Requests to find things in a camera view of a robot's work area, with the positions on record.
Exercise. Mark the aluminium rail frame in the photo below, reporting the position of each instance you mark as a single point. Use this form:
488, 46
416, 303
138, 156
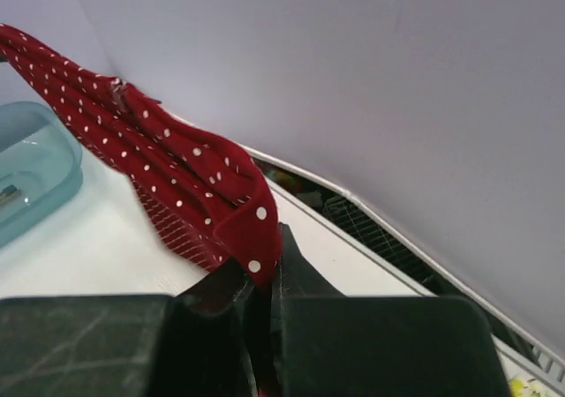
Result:
362, 254

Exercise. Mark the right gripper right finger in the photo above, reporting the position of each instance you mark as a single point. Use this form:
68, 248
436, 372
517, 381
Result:
331, 344

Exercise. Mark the lemon print folded skirt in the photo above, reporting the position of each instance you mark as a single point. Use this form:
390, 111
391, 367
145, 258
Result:
521, 387

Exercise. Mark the red polka dot skirt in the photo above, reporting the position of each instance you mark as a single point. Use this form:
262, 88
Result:
206, 199

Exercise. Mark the teal plastic bin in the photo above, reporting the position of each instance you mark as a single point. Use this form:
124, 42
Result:
40, 167

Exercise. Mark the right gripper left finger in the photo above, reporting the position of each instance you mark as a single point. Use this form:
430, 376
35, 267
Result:
127, 345

